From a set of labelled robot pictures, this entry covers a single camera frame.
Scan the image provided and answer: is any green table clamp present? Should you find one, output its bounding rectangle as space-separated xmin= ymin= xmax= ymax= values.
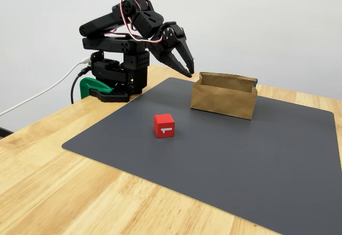
xmin=79 ymin=77 xmax=115 ymax=99

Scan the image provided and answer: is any dark grey table mat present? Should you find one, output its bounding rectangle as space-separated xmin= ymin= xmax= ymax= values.
xmin=61 ymin=77 xmax=342 ymax=235

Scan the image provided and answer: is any white usb cable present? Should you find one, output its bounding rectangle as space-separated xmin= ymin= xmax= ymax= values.
xmin=0 ymin=57 xmax=91 ymax=117

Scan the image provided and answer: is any brown paper bag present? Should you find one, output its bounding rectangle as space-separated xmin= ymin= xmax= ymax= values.
xmin=190 ymin=72 xmax=259 ymax=121

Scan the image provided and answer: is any red cube with white mark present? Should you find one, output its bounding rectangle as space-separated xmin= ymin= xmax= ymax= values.
xmin=153 ymin=113 xmax=176 ymax=139

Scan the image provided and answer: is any red white servo wire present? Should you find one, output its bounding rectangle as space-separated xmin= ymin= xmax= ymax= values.
xmin=120 ymin=0 xmax=164 ymax=44

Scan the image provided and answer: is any black power cable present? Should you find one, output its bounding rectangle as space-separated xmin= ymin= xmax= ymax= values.
xmin=70 ymin=67 xmax=93 ymax=105

